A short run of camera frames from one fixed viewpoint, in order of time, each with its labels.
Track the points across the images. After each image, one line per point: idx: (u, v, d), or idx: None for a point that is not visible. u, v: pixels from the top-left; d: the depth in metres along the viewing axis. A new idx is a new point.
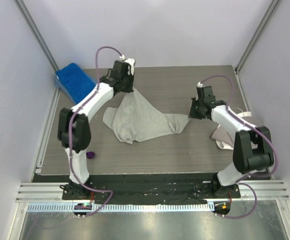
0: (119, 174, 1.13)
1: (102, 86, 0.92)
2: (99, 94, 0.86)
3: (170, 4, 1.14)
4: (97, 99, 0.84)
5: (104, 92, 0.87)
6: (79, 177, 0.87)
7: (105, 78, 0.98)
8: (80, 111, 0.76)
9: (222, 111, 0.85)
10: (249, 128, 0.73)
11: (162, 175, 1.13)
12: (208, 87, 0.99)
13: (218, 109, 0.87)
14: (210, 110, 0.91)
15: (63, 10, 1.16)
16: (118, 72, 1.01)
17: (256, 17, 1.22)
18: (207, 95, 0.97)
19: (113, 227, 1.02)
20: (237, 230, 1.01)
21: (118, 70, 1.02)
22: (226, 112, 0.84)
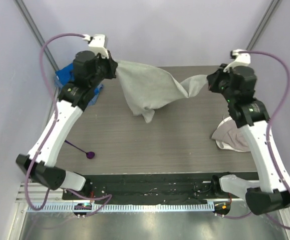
0: (119, 174, 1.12)
1: (62, 107, 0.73)
2: (59, 124, 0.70)
3: (170, 4, 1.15)
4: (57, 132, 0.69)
5: (65, 119, 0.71)
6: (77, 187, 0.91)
7: (65, 92, 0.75)
8: (38, 158, 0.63)
9: (260, 141, 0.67)
10: (284, 188, 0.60)
11: (162, 176, 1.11)
12: (251, 79, 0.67)
13: (255, 131, 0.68)
14: (243, 120, 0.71)
15: (63, 10, 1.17)
16: (82, 75, 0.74)
17: (256, 17, 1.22)
18: (246, 89, 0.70)
19: (113, 227, 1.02)
20: (237, 230, 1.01)
21: (81, 74, 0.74)
22: (265, 146, 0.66)
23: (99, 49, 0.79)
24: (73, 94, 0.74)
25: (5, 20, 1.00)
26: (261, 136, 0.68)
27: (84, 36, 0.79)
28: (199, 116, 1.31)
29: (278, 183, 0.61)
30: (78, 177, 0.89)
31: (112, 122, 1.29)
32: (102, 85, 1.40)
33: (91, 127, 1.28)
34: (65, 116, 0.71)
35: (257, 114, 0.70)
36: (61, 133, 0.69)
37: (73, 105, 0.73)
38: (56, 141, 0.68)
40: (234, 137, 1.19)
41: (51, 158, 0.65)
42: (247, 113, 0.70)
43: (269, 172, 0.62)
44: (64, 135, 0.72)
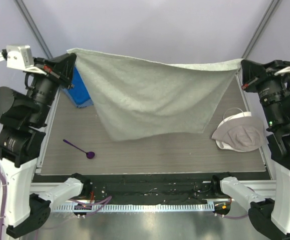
0: (119, 175, 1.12)
1: (9, 165, 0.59)
2: (10, 187, 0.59)
3: (169, 4, 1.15)
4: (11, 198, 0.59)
5: (14, 181, 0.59)
6: (75, 192, 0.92)
7: (3, 146, 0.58)
8: (5, 221, 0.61)
9: None
10: None
11: (162, 176, 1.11)
12: None
13: None
14: (287, 161, 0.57)
15: (62, 9, 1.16)
16: (14, 123, 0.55)
17: (257, 17, 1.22)
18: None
19: (113, 227, 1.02)
20: (237, 230, 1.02)
21: (12, 124, 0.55)
22: None
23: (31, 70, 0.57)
24: (12, 149, 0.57)
25: (3, 21, 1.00)
26: None
27: None
28: None
29: None
30: (74, 185, 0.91)
31: None
32: None
33: (90, 128, 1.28)
34: (13, 179, 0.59)
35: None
36: (20, 186, 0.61)
37: (17, 165, 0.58)
38: (17, 202, 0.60)
40: (235, 137, 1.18)
41: (19, 216, 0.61)
42: None
43: None
44: (29, 180, 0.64)
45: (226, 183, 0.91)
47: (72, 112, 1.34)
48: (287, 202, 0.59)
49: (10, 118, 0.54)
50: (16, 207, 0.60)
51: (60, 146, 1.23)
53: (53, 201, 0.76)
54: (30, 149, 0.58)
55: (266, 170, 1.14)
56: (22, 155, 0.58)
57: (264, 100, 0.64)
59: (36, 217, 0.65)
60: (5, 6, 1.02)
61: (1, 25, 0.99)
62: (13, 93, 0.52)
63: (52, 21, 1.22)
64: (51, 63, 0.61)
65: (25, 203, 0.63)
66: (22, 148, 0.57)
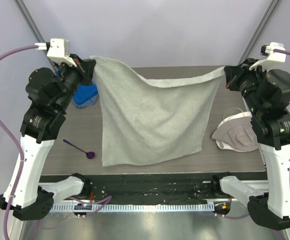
0: (118, 174, 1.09)
1: (31, 141, 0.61)
2: (27, 163, 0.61)
3: (169, 4, 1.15)
4: (27, 173, 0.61)
5: (33, 157, 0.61)
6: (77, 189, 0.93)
7: (28, 122, 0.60)
8: (14, 201, 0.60)
9: (283, 166, 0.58)
10: None
11: (162, 175, 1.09)
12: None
13: (281, 156, 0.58)
14: (270, 141, 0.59)
15: (62, 10, 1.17)
16: (45, 100, 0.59)
17: (257, 17, 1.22)
18: (277, 100, 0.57)
19: (113, 227, 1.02)
20: (237, 229, 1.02)
21: (44, 100, 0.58)
22: (286, 172, 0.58)
23: (64, 59, 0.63)
24: (36, 126, 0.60)
25: (3, 22, 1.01)
26: (286, 161, 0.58)
27: (40, 45, 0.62)
28: None
29: None
30: (75, 182, 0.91)
31: None
32: None
33: (90, 128, 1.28)
34: (32, 155, 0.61)
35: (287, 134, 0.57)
36: (35, 165, 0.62)
37: (38, 140, 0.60)
38: (30, 180, 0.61)
40: (234, 137, 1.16)
41: (28, 197, 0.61)
42: (276, 133, 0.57)
43: (284, 199, 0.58)
44: (41, 164, 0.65)
45: (226, 179, 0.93)
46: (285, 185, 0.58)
47: (72, 113, 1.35)
48: (277, 182, 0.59)
49: (44, 95, 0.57)
50: (28, 185, 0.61)
51: (60, 146, 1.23)
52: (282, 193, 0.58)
53: (56, 194, 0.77)
54: (52, 128, 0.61)
55: (266, 169, 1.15)
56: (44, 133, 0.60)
57: (243, 92, 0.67)
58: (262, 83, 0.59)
59: (41, 204, 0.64)
60: (5, 7, 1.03)
61: (2, 26, 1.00)
62: (51, 73, 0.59)
63: (52, 21, 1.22)
64: (80, 60, 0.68)
65: (35, 186, 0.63)
66: (46, 126, 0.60)
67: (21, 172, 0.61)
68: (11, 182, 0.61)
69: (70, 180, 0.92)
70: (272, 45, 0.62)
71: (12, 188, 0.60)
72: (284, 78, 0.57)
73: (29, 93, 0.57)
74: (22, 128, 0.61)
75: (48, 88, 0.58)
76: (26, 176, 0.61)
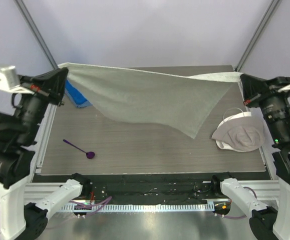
0: (119, 174, 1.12)
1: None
2: (1, 206, 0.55)
3: (169, 5, 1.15)
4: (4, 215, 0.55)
5: (5, 200, 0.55)
6: (75, 194, 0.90)
7: None
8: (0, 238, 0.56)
9: None
10: None
11: (162, 176, 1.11)
12: None
13: None
14: None
15: (62, 11, 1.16)
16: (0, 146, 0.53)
17: (257, 18, 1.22)
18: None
19: (113, 227, 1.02)
20: (237, 229, 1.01)
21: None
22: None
23: (19, 90, 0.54)
24: None
25: (4, 22, 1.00)
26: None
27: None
28: None
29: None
30: (73, 187, 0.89)
31: (112, 122, 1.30)
32: None
33: (90, 128, 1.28)
34: (4, 198, 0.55)
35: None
36: (13, 204, 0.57)
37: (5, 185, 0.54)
38: (11, 219, 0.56)
40: (234, 137, 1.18)
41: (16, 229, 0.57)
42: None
43: None
44: (21, 198, 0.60)
45: (229, 186, 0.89)
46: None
47: (72, 113, 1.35)
48: None
49: None
50: (11, 223, 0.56)
51: (61, 146, 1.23)
52: None
53: (50, 210, 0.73)
54: (17, 170, 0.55)
55: (266, 169, 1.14)
56: (10, 177, 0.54)
57: (268, 116, 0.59)
58: None
59: (33, 228, 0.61)
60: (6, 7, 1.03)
61: (2, 26, 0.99)
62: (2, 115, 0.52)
63: (52, 21, 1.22)
64: (39, 83, 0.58)
65: (21, 218, 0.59)
66: (9, 170, 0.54)
67: None
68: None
69: (66, 186, 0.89)
70: None
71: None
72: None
73: None
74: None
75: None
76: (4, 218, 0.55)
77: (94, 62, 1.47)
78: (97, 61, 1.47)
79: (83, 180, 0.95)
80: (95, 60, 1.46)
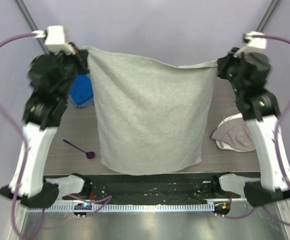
0: (119, 175, 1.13)
1: (30, 132, 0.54)
2: (31, 152, 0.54)
3: (170, 4, 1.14)
4: (32, 161, 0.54)
5: (37, 143, 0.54)
6: (77, 187, 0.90)
7: (29, 111, 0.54)
8: (20, 191, 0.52)
9: (268, 138, 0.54)
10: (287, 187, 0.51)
11: (162, 176, 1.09)
12: (265, 69, 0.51)
13: (263, 125, 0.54)
14: (254, 113, 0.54)
15: (61, 10, 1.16)
16: (45, 90, 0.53)
17: (257, 17, 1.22)
18: (256, 79, 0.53)
19: (113, 227, 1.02)
20: (237, 230, 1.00)
21: (45, 87, 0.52)
22: (270, 144, 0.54)
23: (59, 46, 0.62)
24: (38, 114, 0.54)
25: (2, 21, 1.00)
26: (269, 132, 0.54)
27: (36, 33, 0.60)
28: None
29: (281, 181, 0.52)
30: (76, 179, 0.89)
31: None
32: None
33: (90, 127, 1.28)
34: (37, 143, 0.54)
35: (265, 112, 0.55)
36: (39, 155, 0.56)
37: (42, 128, 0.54)
38: (35, 170, 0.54)
40: (235, 137, 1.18)
41: (34, 188, 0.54)
42: (257, 107, 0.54)
43: (273, 171, 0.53)
44: (45, 154, 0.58)
45: (225, 180, 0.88)
46: (272, 155, 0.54)
47: (72, 112, 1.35)
48: (265, 154, 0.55)
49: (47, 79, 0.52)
50: (34, 173, 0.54)
51: (60, 146, 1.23)
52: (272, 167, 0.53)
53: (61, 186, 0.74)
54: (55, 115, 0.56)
55: None
56: (49, 118, 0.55)
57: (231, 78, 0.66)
58: (242, 66, 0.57)
59: (49, 191, 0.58)
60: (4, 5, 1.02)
61: (1, 24, 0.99)
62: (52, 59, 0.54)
63: (51, 21, 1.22)
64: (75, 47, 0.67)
65: (41, 176, 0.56)
66: (49, 112, 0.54)
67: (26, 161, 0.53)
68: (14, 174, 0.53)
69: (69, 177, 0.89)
70: (252, 34, 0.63)
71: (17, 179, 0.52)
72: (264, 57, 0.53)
73: (29, 75, 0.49)
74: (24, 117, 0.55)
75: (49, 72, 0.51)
76: (30, 165, 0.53)
77: None
78: None
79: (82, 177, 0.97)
80: None
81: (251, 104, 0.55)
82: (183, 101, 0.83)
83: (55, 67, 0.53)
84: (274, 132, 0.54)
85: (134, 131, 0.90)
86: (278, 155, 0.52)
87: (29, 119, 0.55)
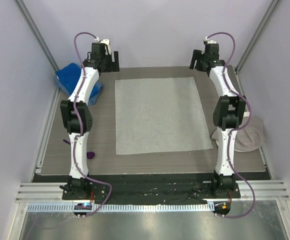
0: (119, 174, 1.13)
1: (88, 71, 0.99)
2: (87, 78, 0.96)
3: (170, 4, 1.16)
4: (86, 84, 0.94)
5: (90, 76, 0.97)
6: (81, 168, 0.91)
7: (87, 62, 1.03)
8: (78, 99, 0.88)
9: (218, 74, 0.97)
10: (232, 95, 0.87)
11: (162, 176, 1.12)
12: (214, 45, 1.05)
13: (217, 70, 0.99)
14: (210, 66, 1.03)
15: (63, 10, 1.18)
16: (98, 54, 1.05)
17: (257, 17, 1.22)
18: (211, 52, 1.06)
19: (113, 227, 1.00)
20: (237, 230, 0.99)
21: (97, 52, 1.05)
22: (221, 75, 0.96)
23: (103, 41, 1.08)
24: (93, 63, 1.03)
25: (9, 19, 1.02)
26: (219, 72, 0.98)
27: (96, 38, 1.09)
28: (198, 117, 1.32)
29: (228, 93, 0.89)
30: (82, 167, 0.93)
31: (113, 122, 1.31)
32: (102, 85, 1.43)
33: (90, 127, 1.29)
34: (90, 74, 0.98)
35: (219, 65, 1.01)
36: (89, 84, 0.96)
37: (95, 68, 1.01)
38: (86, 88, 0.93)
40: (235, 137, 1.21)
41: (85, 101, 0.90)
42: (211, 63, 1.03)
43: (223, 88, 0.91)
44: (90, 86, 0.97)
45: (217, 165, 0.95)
46: (222, 80, 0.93)
47: None
48: (218, 82, 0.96)
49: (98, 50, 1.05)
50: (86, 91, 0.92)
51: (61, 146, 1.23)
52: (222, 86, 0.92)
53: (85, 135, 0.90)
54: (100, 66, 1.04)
55: (266, 169, 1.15)
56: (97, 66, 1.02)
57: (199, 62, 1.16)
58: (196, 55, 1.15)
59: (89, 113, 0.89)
60: (11, 4, 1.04)
61: (7, 23, 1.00)
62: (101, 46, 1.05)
63: (53, 21, 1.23)
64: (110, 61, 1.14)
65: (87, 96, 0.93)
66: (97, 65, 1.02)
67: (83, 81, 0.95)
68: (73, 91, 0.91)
69: (74, 167, 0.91)
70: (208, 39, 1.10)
71: (76, 92, 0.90)
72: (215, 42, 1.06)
73: (92, 46, 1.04)
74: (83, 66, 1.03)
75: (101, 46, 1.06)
76: (85, 86, 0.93)
77: None
78: None
79: (79, 186, 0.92)
80: None
81: (209, 63, 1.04)
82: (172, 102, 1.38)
83: (102, 46, 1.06)
84: (222, 71, 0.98)
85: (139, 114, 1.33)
86: (225, 78, 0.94)
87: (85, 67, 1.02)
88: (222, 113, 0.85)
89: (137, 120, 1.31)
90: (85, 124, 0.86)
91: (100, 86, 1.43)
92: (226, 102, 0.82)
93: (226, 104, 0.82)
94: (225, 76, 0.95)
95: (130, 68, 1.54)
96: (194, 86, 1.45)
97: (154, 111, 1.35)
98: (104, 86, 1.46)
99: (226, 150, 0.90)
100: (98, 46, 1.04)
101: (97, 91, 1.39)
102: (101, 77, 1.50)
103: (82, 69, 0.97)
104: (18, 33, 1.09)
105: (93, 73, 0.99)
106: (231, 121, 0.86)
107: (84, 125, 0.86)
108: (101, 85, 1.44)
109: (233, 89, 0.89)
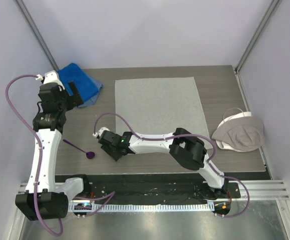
0: (119, 174, 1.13)
1: (43, 134, 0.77)
2: (46, 148, 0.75)
3: (170, 4, 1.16)
4: (47, 157, 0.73)
5: (49, 143, 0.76)
6: (78, 191, 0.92)
7: (39, 121, 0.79)
8: (38, 188, 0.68)
9: (140, 141, 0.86)
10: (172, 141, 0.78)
11: (162, 176, 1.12)
12: (105, 132, 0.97)
13: (133, 144, 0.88)
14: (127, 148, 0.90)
15: (62, 10, 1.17)
16: (52, 104, 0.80)
17: (257, 17, 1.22)
18: (110, 138, 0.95)
19: (113, 227, 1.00)
20: (237, 230, 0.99)
21: (50, 100, 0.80)
22: (142, 141, 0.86)
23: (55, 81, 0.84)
24: (49, 120, 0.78)
25: (7, 19, 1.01)
26: (137, 140, 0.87)
27: (37, 77, 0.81)
28: (198, 117, 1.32)
29: (167, 142, 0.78)
30: (75, 180, 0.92)
31: (113, 122, 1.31)
32: (102, 85, 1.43)
33: (90, 127, 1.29)
34: (48, 141, 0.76)
35: (129, 138, 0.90)
36: (51, 153, 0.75)
37: (52, 129, 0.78)
38: (49, 165, 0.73)
40: (234, 137, 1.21)
41: (50, 184, 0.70)
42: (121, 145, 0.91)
43: (159, 143, 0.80)
44: (53, 155, 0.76)
45: (211, 183, 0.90)
46: (150, 139, 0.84)
47: (72, 112, 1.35)
48: (149, 146, 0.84)
49: (51, 98, 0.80)
50: (48, 170, 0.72)
51: (61, 146, 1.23)
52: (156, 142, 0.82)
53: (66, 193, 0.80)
54: (59, 120, 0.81)
55: (266, 169, 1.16)
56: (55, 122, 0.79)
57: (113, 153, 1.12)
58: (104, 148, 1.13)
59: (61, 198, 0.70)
60: (10, 5, 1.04)
61: (6, 23, 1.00)
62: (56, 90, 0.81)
63: (52, 21, 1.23)
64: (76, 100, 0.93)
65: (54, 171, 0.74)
66: (56, 121, 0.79)
67: (42, 156, 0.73)
68: (31, 176, 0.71)
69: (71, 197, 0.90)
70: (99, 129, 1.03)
71: (35, 178, 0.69)
72: (102, 131, 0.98)
73: (42, 96, 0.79)
74: (35, 125, 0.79)
75: (54, 91, 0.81)
76: (46, 160, 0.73)
77: (95, 62, 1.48)
78: (98, 61, 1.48)
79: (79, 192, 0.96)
80: (95, 60, 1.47)
81: (123, 147, 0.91)
82: (172, 102, 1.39)
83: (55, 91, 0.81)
84: (138, 138, 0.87)
85: (139, 114, 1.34)
86: (149, 138, 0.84)
87: (38, 127, 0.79)
88: (187, 158, 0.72)
89: (137, 120, 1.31)
90: (59, 214, 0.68)
91: (100, 86, 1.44)
92: (180, 149, 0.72)
93: (182, 150, 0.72)
94: (146, 138, 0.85)
95: (131, 67, 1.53)
96: (194, 86, 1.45)
97: (154, 111, 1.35)
98: (104, 86, 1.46)
99: (213, 170, 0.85)
100: (50, 94, 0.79)
101: (97, 91, 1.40)
102: (101, 76, 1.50)
103: (36, 137, 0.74)
104: (17, 32, 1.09)
105: (51, 139, 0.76)
106: (201, 153, 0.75)
107: (55, 216, 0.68)
108: (101, 85, 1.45)
109: (165, 135, 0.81)
